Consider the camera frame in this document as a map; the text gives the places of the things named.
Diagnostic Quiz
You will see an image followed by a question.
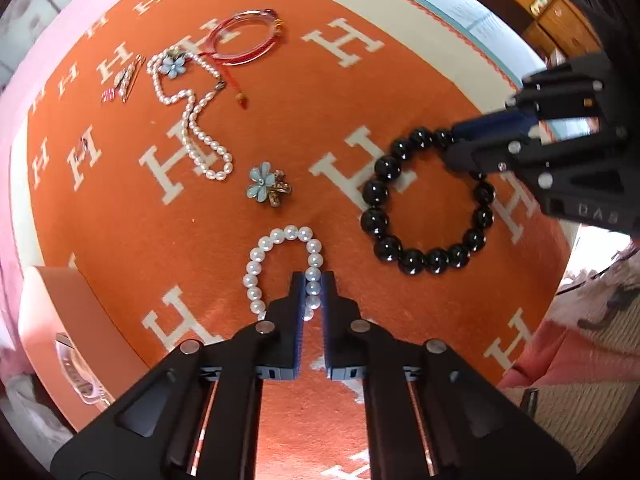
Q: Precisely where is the red cord bracelet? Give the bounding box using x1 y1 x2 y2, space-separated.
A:
197 8 288 109

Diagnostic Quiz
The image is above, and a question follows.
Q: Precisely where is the long white pearl necklace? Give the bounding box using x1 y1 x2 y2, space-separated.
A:
149 50 234 182

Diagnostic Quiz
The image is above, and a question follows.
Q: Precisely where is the blue flower hair clip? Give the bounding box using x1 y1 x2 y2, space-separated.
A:
159 50 187 80
246 162 292 208

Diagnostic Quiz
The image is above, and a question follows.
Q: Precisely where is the white pearl bracelet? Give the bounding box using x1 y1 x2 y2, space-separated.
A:
242 226 326 322

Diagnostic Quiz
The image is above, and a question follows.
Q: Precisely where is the wooden cabinet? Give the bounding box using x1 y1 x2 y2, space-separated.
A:
415 0 601 66

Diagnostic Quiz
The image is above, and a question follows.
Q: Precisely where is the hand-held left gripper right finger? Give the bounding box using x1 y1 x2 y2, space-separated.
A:
322 271 578 480

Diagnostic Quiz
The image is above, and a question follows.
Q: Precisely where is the black bead bracelet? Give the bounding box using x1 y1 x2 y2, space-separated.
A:
360 128 497 277

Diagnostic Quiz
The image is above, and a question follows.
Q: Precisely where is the clear plastic container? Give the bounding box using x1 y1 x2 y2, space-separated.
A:
54 332 113 407

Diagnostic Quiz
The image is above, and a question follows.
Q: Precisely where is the beige woven cushion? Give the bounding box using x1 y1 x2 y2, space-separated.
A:
500 380 640 480

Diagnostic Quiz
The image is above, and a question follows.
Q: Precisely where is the orange patterned blanket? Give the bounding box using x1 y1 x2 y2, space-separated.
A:
7 0 581 480

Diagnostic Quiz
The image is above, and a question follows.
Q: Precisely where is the salmon cloth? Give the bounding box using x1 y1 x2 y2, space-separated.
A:
500 317 640 391

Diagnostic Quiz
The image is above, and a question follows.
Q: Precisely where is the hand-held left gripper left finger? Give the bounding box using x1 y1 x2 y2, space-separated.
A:
50 271 306 480

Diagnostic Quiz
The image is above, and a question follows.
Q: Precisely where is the silver hair clip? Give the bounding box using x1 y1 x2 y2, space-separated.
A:
116 55 147 104

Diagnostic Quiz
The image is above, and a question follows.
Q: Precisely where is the white printed mat teal edge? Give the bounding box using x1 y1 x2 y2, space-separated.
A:
345 0 546 86

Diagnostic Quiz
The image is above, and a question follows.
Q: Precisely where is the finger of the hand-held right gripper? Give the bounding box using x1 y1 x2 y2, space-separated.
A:
451 52 613 142
445 127 628 196

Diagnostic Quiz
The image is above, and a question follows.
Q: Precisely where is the pink jewelry box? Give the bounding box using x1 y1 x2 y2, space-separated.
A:
20 265 151 433

